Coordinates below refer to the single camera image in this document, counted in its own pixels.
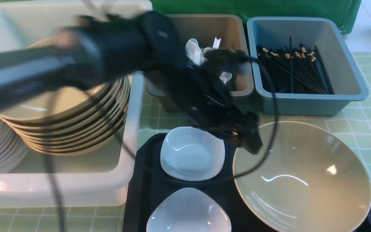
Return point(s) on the grey plastic bin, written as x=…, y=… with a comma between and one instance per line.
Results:
x=229, y=29

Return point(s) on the pile of white spoons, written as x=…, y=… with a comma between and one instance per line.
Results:
x=196, y=54

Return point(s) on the large white plastic tub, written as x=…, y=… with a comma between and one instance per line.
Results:
x=99, y=178

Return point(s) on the white square dish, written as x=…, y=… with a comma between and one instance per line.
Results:
x=189, y=210
x=190, y=154

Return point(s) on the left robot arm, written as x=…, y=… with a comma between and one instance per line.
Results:
x=96, y=52

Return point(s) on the blue plastic bin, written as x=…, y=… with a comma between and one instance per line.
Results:
x=341, y=68

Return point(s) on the pile of black chopsticks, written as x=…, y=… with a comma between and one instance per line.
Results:
x=296, y=68

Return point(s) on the tan noodle bowl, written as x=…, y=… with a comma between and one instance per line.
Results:
x=311, y=182

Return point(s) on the black serving tray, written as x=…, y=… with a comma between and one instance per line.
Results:
x=150, y=185

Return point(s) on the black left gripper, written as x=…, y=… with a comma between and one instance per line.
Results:
x=198, y=91

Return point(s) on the stack of tan bowls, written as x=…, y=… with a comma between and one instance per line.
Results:
x=63, y=123

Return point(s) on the green fabric backdrop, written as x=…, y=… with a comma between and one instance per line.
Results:
x=342, y=12

